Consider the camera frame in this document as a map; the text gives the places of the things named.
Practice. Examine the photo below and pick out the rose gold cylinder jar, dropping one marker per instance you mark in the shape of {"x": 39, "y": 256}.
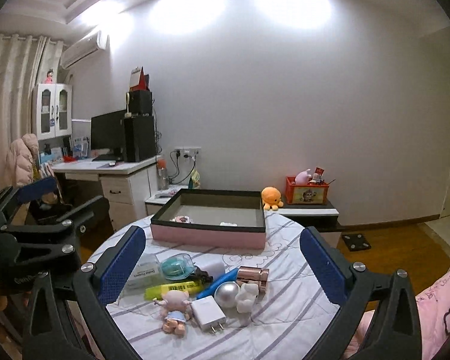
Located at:
{"x": 253, "y": 275}

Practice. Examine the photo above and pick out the pink plush toy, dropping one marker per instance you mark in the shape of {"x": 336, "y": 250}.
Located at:
{"x": 303, "y": 178}

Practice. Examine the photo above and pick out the yellow highlighter marker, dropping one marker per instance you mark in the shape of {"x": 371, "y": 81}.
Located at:
{"x": 192, "y": 287}

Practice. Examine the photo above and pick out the clear plastic swab box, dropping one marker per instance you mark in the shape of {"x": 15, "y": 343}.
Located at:
{"x": 146, "y": 273}

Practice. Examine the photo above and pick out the pink and black tray box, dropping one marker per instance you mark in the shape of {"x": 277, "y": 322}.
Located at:
{"x": 210, "y": 219}

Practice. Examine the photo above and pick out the black computer monitor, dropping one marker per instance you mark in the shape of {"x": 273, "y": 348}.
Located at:
{"x": 107, "y": 133}

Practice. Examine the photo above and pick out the small pink doll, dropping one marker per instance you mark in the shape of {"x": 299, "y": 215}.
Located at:
{"x": 49, "y": 79}

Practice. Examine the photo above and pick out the red storage crate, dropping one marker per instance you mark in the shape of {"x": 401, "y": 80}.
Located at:
{"x": 305, "y": 194}

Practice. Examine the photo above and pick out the pink pig doll figurine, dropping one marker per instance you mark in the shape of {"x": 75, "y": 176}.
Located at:
{"x": 175, "y": 311}

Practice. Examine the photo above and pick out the low white tv cabinet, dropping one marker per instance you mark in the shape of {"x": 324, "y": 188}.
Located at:
{"x": 307, "y": 213}

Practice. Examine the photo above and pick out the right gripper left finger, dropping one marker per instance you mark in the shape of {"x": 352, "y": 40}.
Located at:
{"x": 50, "y": 332}

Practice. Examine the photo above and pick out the blue highlighter marker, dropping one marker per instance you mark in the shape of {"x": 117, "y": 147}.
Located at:
{"x": 227, "y": 277}

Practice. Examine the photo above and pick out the pink bed quilt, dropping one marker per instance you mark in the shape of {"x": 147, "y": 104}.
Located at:
{"x": 434, "y": 313}

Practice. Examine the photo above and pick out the red desk calendar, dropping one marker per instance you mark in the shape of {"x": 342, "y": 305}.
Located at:
{"x": 138, "y": 80}

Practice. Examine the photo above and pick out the white air conditioner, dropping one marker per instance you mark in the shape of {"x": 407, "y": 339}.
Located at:
{"x": 83, "y": 48}

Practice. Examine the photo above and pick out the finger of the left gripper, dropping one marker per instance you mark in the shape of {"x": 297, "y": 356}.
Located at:
{"x": 12, "y": 199}
{"x": 86, "y": 209}

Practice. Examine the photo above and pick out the black speaker box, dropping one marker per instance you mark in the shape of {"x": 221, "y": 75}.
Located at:
{"x": 140, "y": 103}

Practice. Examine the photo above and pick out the white wall cabinet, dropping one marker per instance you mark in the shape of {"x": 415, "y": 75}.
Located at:
{"x": 52, "y": 111}

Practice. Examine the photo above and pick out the wall power strip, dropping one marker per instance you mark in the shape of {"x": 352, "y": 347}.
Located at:
{"x": 188, "y": 152}

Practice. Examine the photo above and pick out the beige curtain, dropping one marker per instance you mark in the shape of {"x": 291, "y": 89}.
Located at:
{"x": 24, "y": 62}

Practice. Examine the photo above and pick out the pink down jacket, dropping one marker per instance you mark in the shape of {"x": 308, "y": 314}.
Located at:
{"x": 21, "y": 161}

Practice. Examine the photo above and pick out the orange octopus plush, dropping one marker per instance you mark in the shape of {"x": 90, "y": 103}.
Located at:
{"x": 271, "y": 199}

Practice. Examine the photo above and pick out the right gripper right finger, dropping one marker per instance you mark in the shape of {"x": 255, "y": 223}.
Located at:
{"x": 394, "y": 330}

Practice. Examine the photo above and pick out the black computer tower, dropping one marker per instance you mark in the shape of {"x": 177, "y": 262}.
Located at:
{"x": 139, "y": 138}

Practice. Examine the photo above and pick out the white computer desk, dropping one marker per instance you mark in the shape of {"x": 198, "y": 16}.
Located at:
{"x": 126, "y": 186}

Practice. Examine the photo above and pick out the teal capsule ball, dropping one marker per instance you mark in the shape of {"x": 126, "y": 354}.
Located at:
{"x": 178, "y": 267}

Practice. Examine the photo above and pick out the black small clip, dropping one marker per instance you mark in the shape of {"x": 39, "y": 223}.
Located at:
{"x": 203, "y": 277}

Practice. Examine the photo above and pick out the black bathroom scale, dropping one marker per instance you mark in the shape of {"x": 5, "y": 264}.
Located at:
{"x": 355, "y": 242}

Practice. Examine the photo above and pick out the red cap water bottle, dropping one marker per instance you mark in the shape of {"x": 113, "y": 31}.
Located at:
{"x": 162, "y": 175}

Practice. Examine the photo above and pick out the pink building block donut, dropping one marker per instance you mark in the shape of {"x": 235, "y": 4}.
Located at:
{"x": 184, "y": 219}

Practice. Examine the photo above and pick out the snack bag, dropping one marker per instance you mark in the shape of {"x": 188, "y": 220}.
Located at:
{"x": 194, "y": 180}

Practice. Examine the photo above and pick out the white power adapter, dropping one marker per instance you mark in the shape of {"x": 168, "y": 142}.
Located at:
{"x": 208, "y": 314}

